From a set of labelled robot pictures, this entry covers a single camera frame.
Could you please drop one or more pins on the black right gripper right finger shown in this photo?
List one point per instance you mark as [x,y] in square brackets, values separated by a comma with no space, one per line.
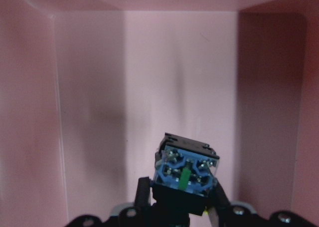
[221,201]

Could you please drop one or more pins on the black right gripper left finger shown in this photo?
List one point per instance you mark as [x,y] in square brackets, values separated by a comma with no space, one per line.
[143,194]

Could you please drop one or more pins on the pink plastic bin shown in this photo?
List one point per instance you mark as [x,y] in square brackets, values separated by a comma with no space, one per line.
[88,88]

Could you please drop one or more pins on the blue black push button switch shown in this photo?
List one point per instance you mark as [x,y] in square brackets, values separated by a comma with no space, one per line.
[184,176]

